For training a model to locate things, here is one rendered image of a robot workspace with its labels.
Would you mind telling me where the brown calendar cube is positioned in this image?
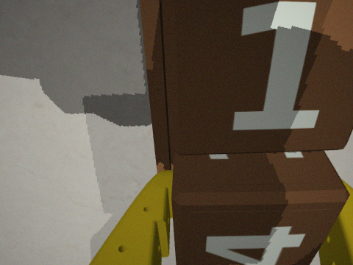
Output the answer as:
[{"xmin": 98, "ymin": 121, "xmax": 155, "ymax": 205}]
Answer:
[
  {"xmin": 171, "ymin": 151, "xmax": 350, "ymax": 265},
  {"xmin": 163, "ymin": 0, "xmax": 353, "ymax": 155}
]

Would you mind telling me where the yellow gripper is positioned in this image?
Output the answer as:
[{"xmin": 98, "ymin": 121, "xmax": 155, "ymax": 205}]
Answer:
[{"xmin": 89, "ymin": 170, "xmax": 353, "ymax": 265}]

